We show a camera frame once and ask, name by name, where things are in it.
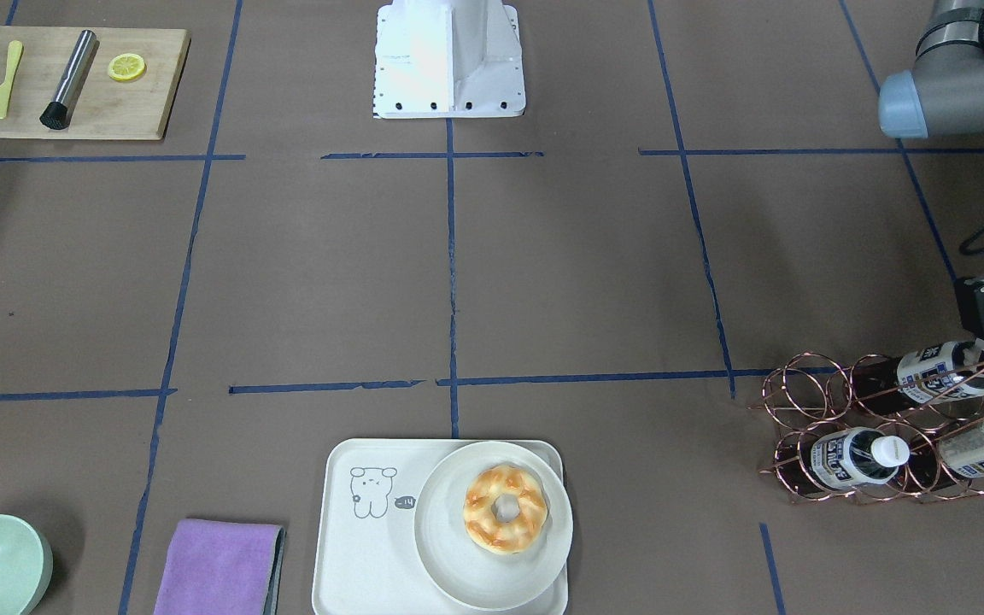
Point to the rear tea bottle in rack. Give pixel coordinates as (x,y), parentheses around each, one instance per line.
(949,460)

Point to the tea bottle in rack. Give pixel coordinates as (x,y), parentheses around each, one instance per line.
(949,460)
(837,463)

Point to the wooden cutting board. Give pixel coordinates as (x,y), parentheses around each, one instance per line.
(88,83)

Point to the copper wire bottle rack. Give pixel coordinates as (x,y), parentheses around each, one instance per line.
(812,396)

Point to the lemon slice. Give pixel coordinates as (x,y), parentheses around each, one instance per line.
(126,67)

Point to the tea bottle white cap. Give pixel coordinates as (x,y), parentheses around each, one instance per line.
(928,376)

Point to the front tea bottle in rack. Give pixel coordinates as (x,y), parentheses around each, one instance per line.
(837,463)

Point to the cream serving tray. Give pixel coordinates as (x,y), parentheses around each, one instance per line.
(392,539)

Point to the metal muddler black tip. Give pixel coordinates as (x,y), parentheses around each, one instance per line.
(58,113)

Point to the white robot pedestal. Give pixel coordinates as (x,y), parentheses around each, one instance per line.
(448,59)

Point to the cream round plate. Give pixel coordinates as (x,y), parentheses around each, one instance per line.
(471,576)

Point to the glazed donut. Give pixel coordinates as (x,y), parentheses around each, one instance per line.
(504,510)

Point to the purple folded cloth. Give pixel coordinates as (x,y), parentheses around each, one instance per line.
(216,567)

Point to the yellow plastic knife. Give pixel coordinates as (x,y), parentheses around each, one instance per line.
(13,58)

